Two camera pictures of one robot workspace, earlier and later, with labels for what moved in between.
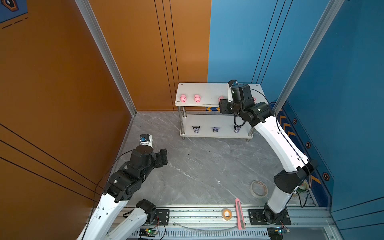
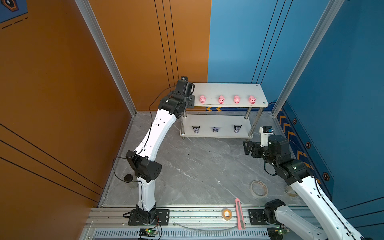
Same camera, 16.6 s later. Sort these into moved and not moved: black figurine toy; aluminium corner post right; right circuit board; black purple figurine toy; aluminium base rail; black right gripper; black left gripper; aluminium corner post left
Moved: black right gripper; black left gripper
Not moved: aluminium corner post right; black purple figurine toy; aluminium corner post left; aluminium base rail; black figurine toy; right circuit board
